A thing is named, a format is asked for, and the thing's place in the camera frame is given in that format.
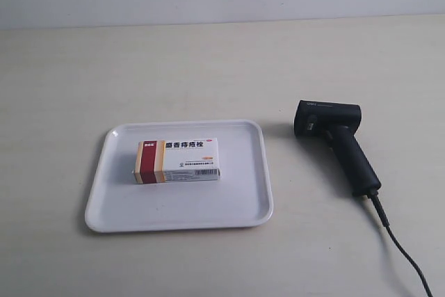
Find white medicine box red stripe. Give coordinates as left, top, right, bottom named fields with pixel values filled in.
left=133, top=138, right=221, bottom=184

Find white plastic tray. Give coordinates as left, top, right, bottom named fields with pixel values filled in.
left=85, top=120, right=273, bottom=233

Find black handheld barcode scanner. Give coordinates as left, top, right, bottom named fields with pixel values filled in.
left=294, top=100, right=381, bottom=198

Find black scanner cable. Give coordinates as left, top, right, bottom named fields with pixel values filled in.
left=368, top=191, right=436, bottom=297

